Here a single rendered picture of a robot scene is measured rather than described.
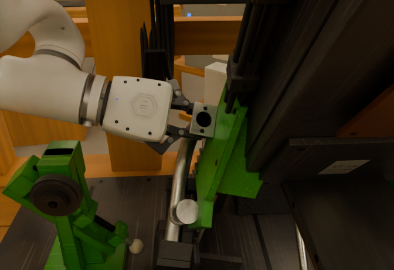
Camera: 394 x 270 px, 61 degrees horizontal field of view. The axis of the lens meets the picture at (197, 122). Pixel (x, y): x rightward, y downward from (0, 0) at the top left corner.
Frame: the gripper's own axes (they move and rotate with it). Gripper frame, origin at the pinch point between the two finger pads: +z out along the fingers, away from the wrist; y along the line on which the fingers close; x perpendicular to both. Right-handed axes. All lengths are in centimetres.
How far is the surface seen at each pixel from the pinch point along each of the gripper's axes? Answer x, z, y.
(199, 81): 287, 51, 133
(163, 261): 8.2, -0.6, -23.5
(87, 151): 212, -40, 23
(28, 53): 32, -40, 18
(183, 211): -0.1, -0.1, -14.9
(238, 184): -3.9, 7.3, -9.6
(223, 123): -7.3, 2.7, -1.6
